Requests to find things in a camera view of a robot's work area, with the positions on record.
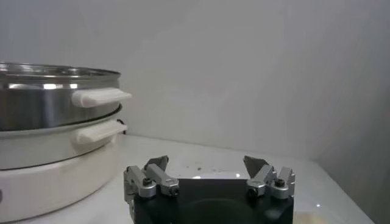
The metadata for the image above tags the white electric cooker pot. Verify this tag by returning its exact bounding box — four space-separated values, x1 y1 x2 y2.
0 106 129 223

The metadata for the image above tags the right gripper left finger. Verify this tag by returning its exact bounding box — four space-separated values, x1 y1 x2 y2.
123 155 180 214

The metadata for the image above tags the stainless steel steamer basket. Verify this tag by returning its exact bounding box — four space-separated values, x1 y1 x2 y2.
0 62 132 131

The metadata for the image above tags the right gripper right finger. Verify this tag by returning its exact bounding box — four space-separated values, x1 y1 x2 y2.
243 155 296 200

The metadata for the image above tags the white round plate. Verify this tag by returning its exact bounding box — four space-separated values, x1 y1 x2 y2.
178 170 369 224

